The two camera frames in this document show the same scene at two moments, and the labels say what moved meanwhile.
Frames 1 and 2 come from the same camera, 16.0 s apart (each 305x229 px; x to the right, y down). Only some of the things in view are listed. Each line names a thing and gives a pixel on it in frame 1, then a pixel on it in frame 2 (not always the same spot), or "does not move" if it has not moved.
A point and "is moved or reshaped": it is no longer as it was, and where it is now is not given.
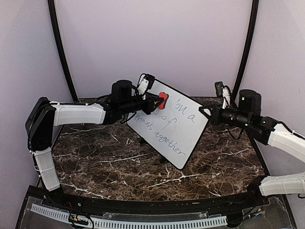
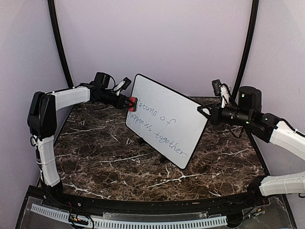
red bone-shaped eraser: x=162 y=104 is moved or reshaped
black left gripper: x=150 y=107 -> x=120 y=104
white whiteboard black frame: x=173 y=132 does not move
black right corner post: x=248 y=49 does not move
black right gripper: x=215 y=118 does not move
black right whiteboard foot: x=163 y=159 does not move
